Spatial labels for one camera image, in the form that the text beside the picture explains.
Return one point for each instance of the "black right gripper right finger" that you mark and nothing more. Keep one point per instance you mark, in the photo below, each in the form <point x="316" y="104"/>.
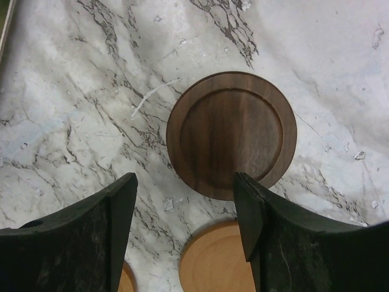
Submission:
<point x="290" y="248"/>

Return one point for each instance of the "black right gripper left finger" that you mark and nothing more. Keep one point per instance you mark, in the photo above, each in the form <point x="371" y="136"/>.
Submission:
<point x="79" y="248"/>

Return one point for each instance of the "light brown wooden coaster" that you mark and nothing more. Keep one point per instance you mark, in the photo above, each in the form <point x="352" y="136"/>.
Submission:
<point x="127" y="280"/>

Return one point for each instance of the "light beech wooden coaster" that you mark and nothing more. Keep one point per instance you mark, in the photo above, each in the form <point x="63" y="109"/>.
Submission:
<point x="214" y="260"/>

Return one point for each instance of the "dark brown wooden coaster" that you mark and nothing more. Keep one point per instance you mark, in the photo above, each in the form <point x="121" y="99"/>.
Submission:
<point x="226" y="123"/>

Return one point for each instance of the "grey tray edge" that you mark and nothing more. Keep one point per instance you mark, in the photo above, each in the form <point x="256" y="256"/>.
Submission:
<point x="7" y="8"/>

